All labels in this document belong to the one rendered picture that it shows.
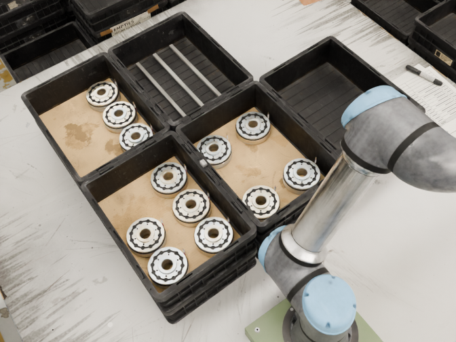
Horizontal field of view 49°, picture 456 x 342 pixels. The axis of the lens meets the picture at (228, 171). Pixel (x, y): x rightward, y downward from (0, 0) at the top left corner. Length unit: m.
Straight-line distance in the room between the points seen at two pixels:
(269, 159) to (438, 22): 1.42
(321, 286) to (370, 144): 0.35
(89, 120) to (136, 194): 0.32
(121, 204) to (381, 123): 0.79
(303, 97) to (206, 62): 0.35
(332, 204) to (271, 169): 0.43
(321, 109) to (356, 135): 0.63
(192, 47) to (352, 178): 0.94
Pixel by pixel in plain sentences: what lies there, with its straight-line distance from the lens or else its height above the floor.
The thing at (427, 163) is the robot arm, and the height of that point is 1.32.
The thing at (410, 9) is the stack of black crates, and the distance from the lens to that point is 2.86.
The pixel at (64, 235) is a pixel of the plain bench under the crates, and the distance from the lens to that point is 1.59.
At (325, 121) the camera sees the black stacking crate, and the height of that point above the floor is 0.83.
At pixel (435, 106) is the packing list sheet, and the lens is 1.84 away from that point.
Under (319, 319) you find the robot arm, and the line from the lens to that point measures 1.11.
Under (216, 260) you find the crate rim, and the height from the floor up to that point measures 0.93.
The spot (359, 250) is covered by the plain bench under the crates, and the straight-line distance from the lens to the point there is 1.49.
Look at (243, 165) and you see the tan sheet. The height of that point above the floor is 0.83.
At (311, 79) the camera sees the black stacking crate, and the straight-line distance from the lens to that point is 1.66.
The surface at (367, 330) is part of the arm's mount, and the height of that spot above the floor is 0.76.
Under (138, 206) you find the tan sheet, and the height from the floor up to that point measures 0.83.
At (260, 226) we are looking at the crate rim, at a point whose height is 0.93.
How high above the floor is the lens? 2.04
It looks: 58 degrees down
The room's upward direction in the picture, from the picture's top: 6 degrees counter-clockwise
